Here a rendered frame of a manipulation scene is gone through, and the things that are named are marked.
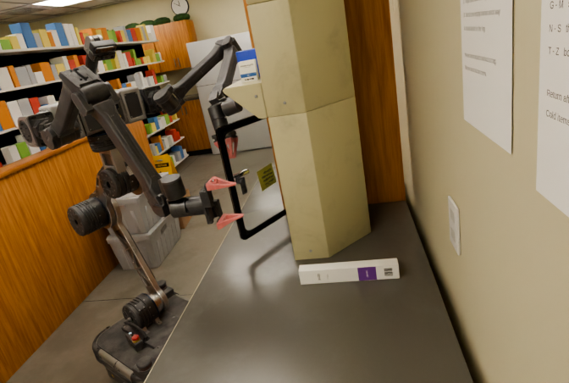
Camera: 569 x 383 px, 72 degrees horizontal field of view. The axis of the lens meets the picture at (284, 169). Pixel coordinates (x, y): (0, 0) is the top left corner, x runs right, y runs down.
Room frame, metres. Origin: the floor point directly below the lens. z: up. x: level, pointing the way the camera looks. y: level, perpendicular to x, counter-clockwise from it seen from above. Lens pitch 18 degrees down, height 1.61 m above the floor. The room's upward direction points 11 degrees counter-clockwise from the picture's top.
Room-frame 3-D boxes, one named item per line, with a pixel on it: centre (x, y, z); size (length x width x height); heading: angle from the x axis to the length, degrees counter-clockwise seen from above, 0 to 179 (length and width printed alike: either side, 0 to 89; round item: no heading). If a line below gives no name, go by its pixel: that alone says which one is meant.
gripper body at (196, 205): (1.06, 0.26, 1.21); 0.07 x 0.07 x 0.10; 79
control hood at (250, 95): (1.27, 0.04, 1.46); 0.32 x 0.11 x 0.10; 169
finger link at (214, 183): (1.05, 0.19, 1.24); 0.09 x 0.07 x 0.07; 79
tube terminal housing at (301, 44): (1.24, -0.13, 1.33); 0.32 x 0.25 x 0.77; 169
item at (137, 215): (3.22, 1.30, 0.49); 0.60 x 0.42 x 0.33; 169
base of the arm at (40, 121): (1.49, 0.84, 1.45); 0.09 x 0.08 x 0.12; 139
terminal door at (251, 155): (1.31, 0.08, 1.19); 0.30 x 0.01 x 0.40; 134
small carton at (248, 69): (1.24, 0.05, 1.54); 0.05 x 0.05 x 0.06; 84
